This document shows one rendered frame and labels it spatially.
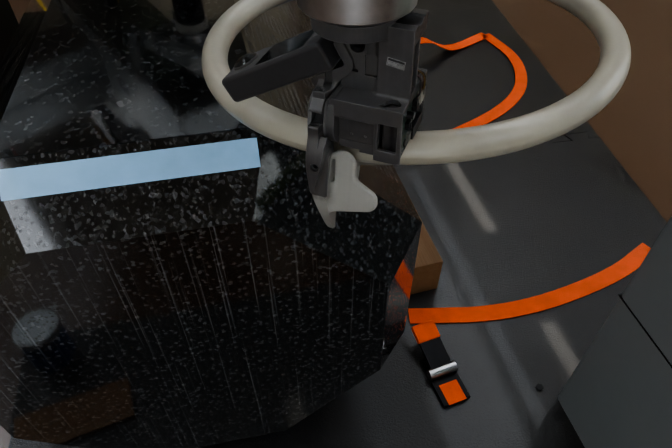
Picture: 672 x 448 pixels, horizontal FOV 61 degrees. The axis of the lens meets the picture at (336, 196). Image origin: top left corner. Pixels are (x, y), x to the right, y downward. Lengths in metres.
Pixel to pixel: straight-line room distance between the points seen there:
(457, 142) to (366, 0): 0.16
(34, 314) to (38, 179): 0.20
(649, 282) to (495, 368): 0.52
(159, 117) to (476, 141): 0.43
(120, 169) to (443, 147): 0.42
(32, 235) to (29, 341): 0.21
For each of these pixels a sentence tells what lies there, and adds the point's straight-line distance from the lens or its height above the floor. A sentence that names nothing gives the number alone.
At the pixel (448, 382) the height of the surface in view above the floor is 0.03.
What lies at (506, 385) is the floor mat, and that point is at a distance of 1.46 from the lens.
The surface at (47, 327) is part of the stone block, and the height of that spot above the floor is 0.59.
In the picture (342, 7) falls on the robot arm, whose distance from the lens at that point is 0.40.
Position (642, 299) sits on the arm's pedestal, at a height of 0.47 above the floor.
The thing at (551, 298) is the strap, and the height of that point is 0.02.
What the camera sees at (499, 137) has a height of 0.97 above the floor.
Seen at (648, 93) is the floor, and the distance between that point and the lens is 2.53.
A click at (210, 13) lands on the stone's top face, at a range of 1.00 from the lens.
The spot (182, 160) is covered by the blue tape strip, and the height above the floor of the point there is 0.81.
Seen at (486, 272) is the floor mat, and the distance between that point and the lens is 1.63.
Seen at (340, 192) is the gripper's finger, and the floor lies 0.92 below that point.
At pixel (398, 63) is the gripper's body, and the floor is 1.05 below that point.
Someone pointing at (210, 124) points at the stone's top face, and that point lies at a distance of 0.75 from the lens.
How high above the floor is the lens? 1.28
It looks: 46 degrees down
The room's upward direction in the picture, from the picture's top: straight up
